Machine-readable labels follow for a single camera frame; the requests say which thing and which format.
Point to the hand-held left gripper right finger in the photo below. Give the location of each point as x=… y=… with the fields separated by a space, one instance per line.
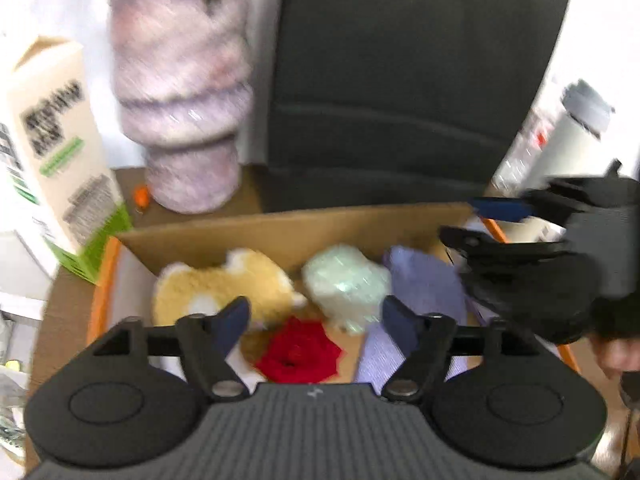
x=400 y=322

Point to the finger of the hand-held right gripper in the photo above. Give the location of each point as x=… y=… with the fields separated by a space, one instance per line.
x=495 y=208
x=480 y=245

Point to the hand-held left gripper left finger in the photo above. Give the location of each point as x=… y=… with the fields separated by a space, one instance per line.
x=235 y=321

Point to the purple cloth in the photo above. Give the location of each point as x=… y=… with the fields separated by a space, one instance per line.
x=425 y=280

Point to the cardboard box with orange edges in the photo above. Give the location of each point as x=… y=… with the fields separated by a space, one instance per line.
x=300 y=230

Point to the brown wooden desktop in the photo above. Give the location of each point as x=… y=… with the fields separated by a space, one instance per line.
x=65 y=320

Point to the person's right hand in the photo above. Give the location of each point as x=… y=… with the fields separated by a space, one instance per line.
x=616 y=360

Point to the yellow and white plush toy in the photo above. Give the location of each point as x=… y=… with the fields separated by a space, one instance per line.
x=210 y=285

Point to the pale green soft item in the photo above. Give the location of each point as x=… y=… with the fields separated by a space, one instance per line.
x=345 y=280

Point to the red fabric flower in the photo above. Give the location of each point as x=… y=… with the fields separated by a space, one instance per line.
x=300 y=352

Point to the white thermos bottle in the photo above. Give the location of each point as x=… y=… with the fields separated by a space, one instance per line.
x=572 y=145

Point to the small orange object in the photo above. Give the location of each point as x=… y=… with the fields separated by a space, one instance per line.
x=142 y=198

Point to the black paper bag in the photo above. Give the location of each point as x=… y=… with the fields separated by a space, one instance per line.
x=400 y=85

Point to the white plastic box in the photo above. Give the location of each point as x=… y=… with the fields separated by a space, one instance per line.
x=20 y=270

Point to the pink marbled vase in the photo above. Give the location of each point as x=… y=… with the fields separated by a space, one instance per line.
x=180 y=85

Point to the cream and green carton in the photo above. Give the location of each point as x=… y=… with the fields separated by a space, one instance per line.
x=55 y=150

